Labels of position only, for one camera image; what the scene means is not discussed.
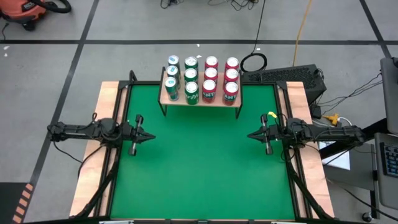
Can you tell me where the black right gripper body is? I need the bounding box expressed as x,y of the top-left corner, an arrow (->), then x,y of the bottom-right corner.
260,113 -> 284,156

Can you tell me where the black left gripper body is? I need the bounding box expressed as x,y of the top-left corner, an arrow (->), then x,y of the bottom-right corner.
124,114 -> 144,156

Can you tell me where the red Fanta soda can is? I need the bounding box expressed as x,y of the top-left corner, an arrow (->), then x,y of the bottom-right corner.
225,57 -> 240,71
201,79 -> 218,104
203,67 -> 219,82
223,68 -> 239,84
222,82 -> 239,106
204,55 -> 219,70

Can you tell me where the silver blue energy drink can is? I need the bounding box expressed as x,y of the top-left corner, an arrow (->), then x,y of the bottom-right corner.
164,77 -> 180,102
165,65 -> 181,82
167,55 -> 182,69

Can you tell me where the green Sprite soda can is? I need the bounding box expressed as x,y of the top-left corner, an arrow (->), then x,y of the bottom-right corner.
184,81 -> 200,106
183,68 -> 199,84
184,56 -> 199,71

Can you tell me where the yellow plug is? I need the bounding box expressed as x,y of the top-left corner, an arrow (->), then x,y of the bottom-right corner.
323,114 -> 340,126

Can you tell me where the green table mat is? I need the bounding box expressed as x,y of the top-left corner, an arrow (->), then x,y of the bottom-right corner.
110,83 -> 296,220

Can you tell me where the white printed paper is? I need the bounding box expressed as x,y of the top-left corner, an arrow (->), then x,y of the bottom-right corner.
320,141 -> 351,170

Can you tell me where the black metal beam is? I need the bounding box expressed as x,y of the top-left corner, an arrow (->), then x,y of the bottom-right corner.
319,119 -> 398,160

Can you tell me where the grey monitor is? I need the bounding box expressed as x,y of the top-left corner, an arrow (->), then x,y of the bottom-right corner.
379,57 -> 398,135

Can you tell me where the black orange striped floor mat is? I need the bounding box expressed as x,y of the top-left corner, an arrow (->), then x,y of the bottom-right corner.
0,182 -> 35,224

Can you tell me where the orange shop vacuum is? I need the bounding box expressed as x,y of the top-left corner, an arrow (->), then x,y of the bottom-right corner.
0,0 -> 73,32

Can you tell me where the wooden shelf with black frame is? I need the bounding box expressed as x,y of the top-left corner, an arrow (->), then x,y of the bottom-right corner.
158,67 -> 244,119

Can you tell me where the black coiled cable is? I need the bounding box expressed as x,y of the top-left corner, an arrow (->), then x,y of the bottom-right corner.
239,0 -> 269,73

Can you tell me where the yellow cable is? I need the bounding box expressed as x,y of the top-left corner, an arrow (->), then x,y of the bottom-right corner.
292,0 -> 313,68

